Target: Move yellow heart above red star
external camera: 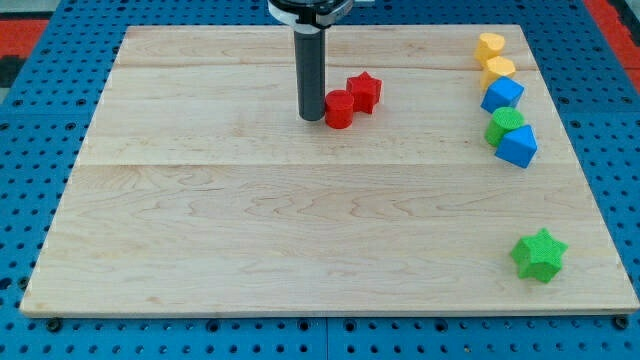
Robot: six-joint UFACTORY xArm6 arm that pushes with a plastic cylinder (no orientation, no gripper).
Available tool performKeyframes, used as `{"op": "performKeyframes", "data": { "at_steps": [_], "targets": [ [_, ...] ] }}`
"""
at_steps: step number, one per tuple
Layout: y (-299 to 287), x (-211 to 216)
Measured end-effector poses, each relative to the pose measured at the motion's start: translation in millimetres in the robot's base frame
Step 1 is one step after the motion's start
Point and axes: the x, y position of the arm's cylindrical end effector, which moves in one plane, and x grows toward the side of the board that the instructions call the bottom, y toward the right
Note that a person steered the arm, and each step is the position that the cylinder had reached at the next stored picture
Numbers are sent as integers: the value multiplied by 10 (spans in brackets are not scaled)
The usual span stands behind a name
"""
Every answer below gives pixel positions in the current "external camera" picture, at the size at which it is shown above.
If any yellow heart block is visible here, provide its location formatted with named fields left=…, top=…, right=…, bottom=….
left=474, top=32, right=506, bottom=66

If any red cylinder block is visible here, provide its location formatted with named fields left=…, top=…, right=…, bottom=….
left=325, top=90, right=354, bottom=129

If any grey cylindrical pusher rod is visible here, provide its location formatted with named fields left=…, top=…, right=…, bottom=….
left=293, top=25, right=325, bottom=121

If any green star block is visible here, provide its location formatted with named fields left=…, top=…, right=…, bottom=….
left=510, top=228, right=569, bottom=283

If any yellow hexagon block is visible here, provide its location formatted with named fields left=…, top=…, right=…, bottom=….
left=480, top=56, right=516, bottom=90

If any blue pentagon block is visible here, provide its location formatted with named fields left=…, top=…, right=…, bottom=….
left=495, top=125, right=538, bottom=168

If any light wooden board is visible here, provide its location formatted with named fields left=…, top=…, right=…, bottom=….
left=20, top=25, right=639, bottom=318

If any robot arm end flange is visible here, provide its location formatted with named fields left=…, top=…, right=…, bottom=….
left=267, top=0, right=354, bottom=28

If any blue cube block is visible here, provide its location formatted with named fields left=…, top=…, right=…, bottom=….
left=480, top=76, right=525, bottom=113

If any green cylinder block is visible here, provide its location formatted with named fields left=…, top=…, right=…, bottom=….
left=484, top=107, right=525, bottom=147

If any red star block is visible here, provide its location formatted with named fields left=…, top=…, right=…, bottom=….
left=346, top=71, right=383, bottom=114

